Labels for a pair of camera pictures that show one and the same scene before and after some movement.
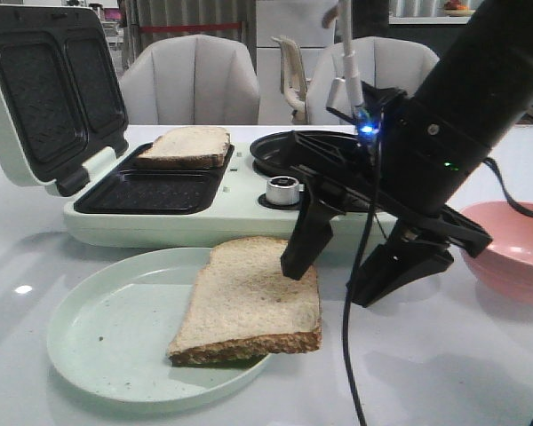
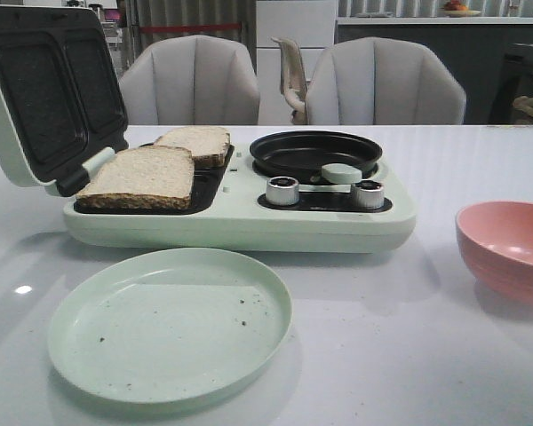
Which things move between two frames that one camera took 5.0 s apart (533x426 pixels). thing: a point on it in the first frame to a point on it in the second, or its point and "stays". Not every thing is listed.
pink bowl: [516, 265] stays
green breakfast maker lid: [51, 98] stays
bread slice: [245, 306] to [143, 177]
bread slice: [190, 146] stays
